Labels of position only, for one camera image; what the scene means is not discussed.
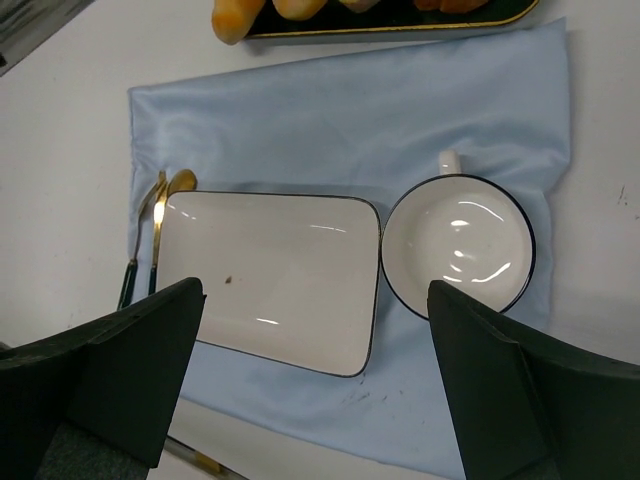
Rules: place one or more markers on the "brown bread slice right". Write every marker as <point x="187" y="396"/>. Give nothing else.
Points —
<point x="449" y="6"/>

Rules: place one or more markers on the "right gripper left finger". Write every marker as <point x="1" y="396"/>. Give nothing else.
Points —
<point x="96" y="401"/>

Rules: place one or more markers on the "glazed donut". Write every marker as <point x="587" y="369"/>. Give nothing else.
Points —
<point x="298" y="10"/>

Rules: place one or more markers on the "light blue cloth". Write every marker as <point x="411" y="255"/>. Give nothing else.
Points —
<point x="368" y="125"/>

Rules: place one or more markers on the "white bowl with handle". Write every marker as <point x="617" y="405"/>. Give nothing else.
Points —
<point x="461" y="229"/>

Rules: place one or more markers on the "dark green serving tray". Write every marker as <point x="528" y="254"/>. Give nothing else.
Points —
<point x="336" y="21"/>

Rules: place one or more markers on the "green handled spoon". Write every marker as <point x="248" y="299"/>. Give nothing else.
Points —
<point x="183" y="180"/>

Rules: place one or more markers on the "green handled fork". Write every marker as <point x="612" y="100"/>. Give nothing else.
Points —
<point x="128" y="285"/>

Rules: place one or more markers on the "brown bread slice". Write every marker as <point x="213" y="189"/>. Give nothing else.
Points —
<point x="449" y="6"/>
<point x="359" y="6"/>

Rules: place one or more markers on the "white rectangular plate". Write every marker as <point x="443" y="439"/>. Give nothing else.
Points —
<point x="290" y="278"/>

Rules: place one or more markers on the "orange bread roll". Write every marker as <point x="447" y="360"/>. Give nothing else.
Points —
<point x="232" y="19"/>

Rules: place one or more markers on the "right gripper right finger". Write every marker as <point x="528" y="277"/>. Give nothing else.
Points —
<point x="526" y="405"/>

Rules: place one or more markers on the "brown bread slice left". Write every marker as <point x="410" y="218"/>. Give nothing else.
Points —
<point x="359" y="6"/>

